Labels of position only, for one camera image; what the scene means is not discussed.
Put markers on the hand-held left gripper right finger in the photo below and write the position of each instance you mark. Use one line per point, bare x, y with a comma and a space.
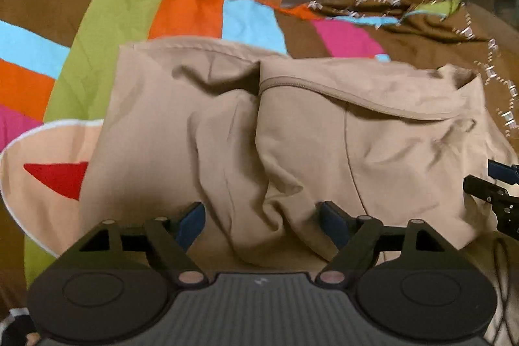
332, 220

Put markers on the beige hooded zip jacket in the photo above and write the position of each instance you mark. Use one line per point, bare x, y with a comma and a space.
284, 127

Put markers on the colourful striped blanket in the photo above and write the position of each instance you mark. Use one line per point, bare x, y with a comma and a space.
182, 13

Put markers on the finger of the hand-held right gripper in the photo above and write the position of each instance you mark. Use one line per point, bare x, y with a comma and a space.
507, 208
505, 172

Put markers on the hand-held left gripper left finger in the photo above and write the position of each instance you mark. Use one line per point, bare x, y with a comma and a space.
192, 222

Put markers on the brown dotted print blanket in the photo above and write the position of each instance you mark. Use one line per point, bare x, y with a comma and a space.
446, 38

